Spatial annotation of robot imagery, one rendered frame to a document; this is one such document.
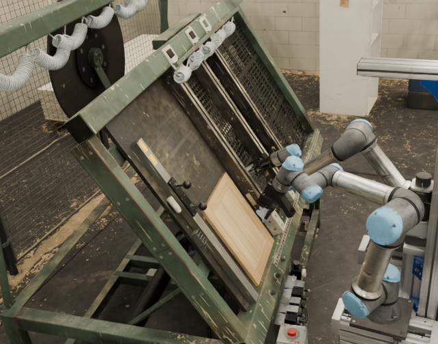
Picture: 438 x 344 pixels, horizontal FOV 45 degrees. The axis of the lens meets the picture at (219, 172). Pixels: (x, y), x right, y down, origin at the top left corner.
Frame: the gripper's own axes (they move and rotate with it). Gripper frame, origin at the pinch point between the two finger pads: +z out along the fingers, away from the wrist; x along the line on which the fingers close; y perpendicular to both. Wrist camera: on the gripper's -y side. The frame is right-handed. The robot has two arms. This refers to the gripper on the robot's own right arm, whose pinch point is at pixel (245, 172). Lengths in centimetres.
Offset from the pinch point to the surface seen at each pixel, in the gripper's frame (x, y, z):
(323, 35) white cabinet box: 20, -362, 20
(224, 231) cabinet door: 5.2, 49.3, 0.0
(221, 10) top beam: -77, -82, -7
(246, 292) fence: 31, 66, -1
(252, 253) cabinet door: 27.1, 40.7, 0.4
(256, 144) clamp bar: -5.2, -21.5, -4.6
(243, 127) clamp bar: -17.4, -21.4, -4.0
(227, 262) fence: 13, 66, -2
